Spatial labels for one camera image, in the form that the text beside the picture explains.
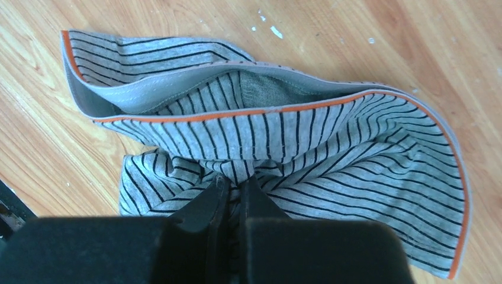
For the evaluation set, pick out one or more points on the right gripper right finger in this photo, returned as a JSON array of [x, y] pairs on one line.
[[275, 248]]

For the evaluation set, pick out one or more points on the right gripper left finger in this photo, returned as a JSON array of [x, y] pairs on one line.
[[193, 246]]

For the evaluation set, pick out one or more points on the grey striped underwear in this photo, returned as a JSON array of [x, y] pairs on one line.
[[318, 148]]

